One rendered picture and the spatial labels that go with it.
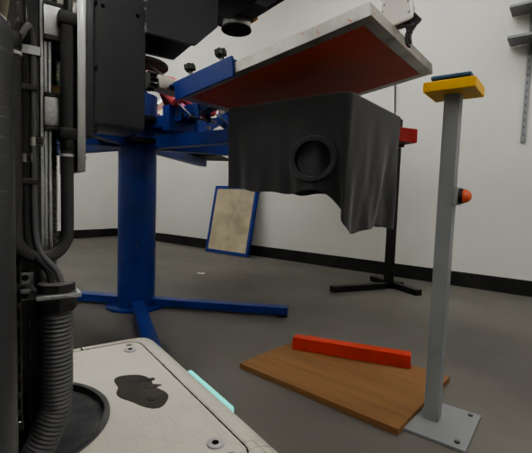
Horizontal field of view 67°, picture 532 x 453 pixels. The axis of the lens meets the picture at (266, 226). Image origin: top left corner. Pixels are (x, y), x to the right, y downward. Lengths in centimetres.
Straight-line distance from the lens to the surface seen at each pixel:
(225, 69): 146
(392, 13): 151
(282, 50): 134
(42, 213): 63
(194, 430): 68
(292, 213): 399
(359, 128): 130
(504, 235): 334
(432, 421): 135
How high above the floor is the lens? 63
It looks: 4 degrees down
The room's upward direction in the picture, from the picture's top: 2 degrees clockwise
